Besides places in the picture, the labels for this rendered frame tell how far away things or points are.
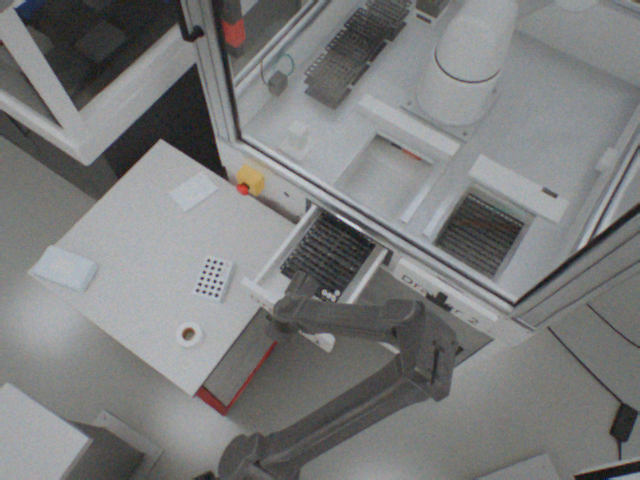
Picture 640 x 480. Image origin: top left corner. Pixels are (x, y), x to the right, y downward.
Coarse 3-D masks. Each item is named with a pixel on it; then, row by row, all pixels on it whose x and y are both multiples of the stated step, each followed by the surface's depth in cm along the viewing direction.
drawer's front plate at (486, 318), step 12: (408, 264) 139; (396, 276) 148; (408, 276) 143; (420, 276) 139; (432, 276) 138; (420, 288) 145; (432, 288) 140; (444, 288) 137; (456, 300) 137; (468, 300) 136; (456, 312) 143; (468, 312) 139; (480, 312) 134; (492, 312) 134; (480, 324) 140; (492, 324) 136
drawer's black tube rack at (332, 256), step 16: (320, 224) 148; (336, 224) 147; (304, 240) 144; (320, 240) 145; (336, 240) 148; (352, 240) 145; (304, 256) 145; (320, 256) 143; (336, 256) 144; (352, 256) 144; (320, 272) 141; (336, 272) 141; (352, 272) 142; (336, 288) 139
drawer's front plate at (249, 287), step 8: (248, 280) 136; (248, 288) 137; (256, 288) 135; (248, 296) 145; (256, 296) 139; (264, 296) 134; (272, 296) 135; (264, 304) 140; (272, 304) 135; (312, 336) 136; (320, 336) 131; (328, 336) 131; (320, 344) 138; (328, 344) 132
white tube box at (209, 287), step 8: (208, 256) 153; (208, 264) 152; (216, 264) 152; (224, 264) 152; (232, 264) 152; (200, 272) 151; (208, 272) 151; (216, 272) 151; (232, 272) 154; (200, 280) 150; (208, 280) 152; (216, 280) 150; (224, 280) 150; (200, 288) 149; (208, 288) 149; (216, 288) 149; (224, 288) 149; (200, 296) 148; (208, 296) 148; (216, 296) 150
